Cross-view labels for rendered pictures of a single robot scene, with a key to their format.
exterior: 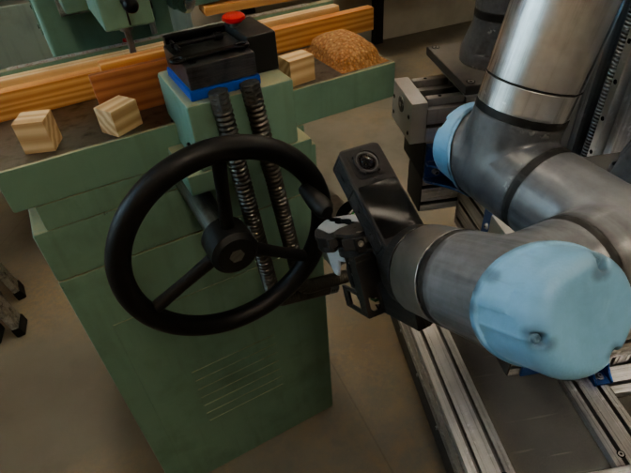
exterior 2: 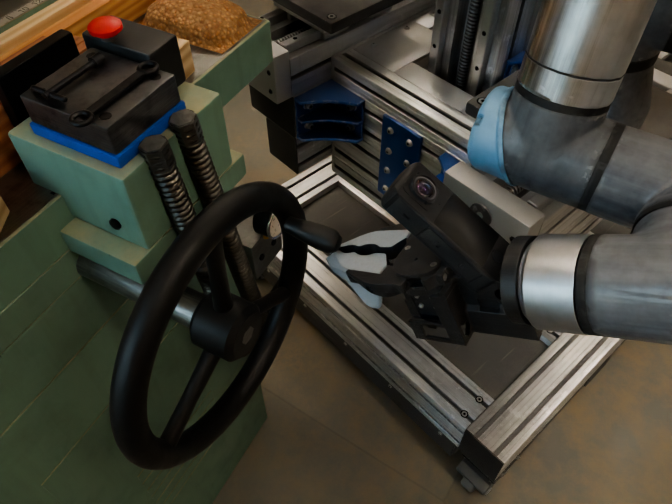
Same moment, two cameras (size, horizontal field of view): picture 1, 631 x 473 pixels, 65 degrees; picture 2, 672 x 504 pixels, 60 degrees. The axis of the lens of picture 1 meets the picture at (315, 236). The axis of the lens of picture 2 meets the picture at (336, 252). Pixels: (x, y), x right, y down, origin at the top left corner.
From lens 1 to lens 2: 0.27 m
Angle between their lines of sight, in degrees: 27
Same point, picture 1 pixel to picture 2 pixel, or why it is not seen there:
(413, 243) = (547, 268)
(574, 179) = (655, 157)
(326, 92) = (213, 83)
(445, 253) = (608, 274)
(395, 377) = (314, 354)
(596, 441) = not seen: hidden behind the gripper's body
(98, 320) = (22, 490)
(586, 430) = not seen: hidden behind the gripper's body
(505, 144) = (573, 136)
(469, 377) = (404, 324)
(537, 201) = (628, 185)
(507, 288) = not seen: outside the picture
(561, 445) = (504, 347)
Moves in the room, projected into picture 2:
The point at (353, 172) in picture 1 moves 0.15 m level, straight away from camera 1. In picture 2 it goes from (420, 206) to (325, 106)
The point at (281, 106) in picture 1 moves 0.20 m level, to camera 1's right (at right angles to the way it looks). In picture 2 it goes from (214, 130) to (375, 63)
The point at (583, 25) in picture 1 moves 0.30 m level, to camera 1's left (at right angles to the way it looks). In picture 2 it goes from (644, 12) to (271, 192)
